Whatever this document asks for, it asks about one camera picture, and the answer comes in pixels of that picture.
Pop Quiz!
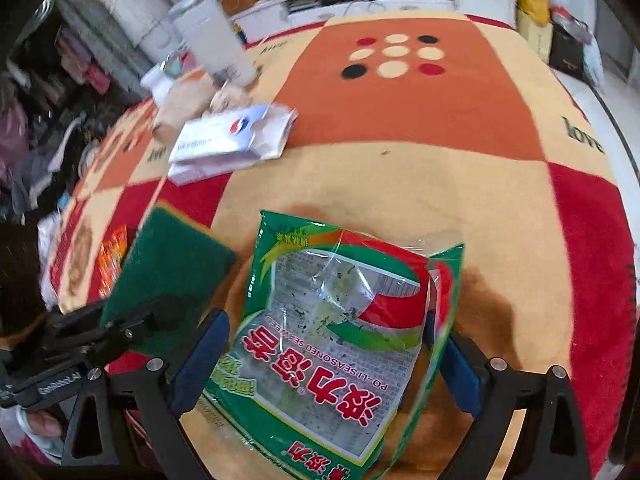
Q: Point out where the green seaweed packet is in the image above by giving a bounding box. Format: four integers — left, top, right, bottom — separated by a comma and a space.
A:
200, 210, 467, 480

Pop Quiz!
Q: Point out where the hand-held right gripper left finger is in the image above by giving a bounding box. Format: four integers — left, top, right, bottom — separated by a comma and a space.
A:
60, 309, 232, 480

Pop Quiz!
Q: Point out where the white orange medicine box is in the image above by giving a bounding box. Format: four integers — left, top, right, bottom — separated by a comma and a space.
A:
167, 152, 262, 186

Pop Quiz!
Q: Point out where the yellow bag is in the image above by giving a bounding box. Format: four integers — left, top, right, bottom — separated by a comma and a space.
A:
517, 0, 551, 26

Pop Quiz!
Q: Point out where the lace covered air conditioner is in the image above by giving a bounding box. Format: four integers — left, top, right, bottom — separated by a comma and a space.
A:
92, 0, 186, 61

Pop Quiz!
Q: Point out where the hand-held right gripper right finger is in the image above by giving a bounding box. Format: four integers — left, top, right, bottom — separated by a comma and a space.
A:
440, 332, 593, 480

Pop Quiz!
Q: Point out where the white printed bag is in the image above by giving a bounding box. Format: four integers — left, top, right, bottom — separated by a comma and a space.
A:
582, 35, 608, 91

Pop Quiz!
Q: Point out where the orange snack packet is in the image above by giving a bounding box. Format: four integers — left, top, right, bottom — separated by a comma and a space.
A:
97, 225, 129, 301

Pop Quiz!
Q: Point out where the red orange checkered blanket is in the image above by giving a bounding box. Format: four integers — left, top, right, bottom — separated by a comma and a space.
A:
47, 10, 640, 480

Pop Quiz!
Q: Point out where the brown paper bag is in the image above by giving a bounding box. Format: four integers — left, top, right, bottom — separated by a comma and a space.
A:
219, 0, 261, 17

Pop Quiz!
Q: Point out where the black paper bag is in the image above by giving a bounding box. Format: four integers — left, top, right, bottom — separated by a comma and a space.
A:
547, 25, 586, 81

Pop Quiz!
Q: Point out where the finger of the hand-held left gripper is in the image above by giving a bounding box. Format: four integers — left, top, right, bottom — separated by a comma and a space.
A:
100, 297, 167, 357

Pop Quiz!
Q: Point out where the cream cardboard box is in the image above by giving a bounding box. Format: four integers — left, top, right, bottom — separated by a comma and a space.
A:
517, 16, 554, 63

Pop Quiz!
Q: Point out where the brown tissue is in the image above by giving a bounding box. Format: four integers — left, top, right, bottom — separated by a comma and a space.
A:
209, 85, 253, 112

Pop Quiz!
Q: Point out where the green yellow scouring sponge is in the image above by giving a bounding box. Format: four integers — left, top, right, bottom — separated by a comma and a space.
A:
100, 202, 240, 356

